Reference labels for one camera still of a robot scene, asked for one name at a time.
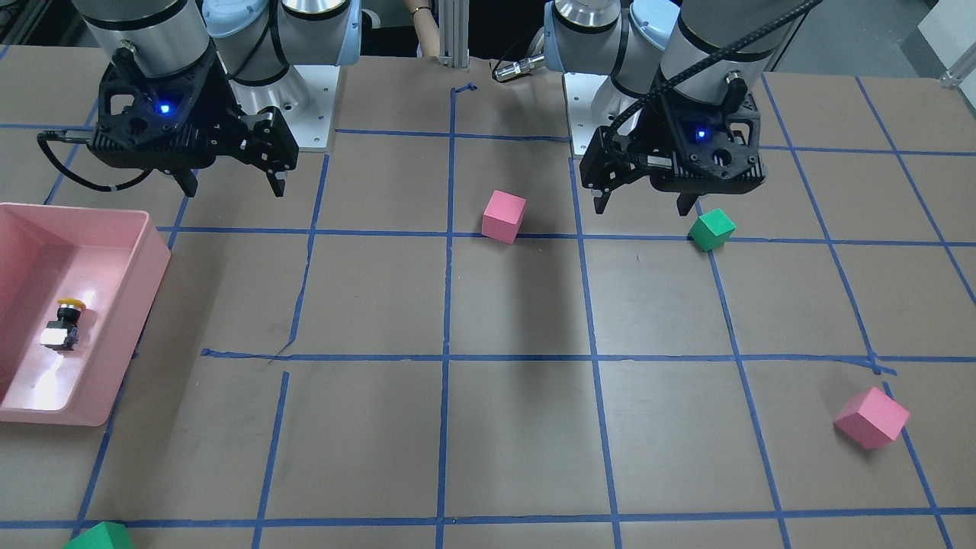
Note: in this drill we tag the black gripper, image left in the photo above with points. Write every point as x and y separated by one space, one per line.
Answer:
226 104

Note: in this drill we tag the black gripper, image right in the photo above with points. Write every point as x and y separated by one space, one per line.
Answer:
654 131

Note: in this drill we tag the yellow push button switch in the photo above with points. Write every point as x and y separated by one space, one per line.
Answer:
61 334

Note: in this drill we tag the green cube, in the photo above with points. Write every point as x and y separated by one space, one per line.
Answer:
104 535
711 230

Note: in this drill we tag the pink cube, centre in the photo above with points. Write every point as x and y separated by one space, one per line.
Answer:
503 216

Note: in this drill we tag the pink cube, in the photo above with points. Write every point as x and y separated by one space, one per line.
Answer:
872 419
503 216

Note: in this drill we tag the pink plastic bin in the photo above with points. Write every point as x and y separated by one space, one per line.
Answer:
77 285

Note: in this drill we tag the green cube, bottom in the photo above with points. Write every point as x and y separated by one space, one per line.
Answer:
104 535

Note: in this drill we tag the metal base plate, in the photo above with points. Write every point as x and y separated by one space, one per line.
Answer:
592 100
306 95

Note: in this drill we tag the silver cable connector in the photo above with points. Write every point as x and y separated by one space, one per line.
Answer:
506 72

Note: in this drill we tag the person forearm with bracelet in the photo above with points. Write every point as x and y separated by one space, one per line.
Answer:
425 26

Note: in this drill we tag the aluminium profile post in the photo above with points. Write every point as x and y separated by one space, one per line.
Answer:
453 18

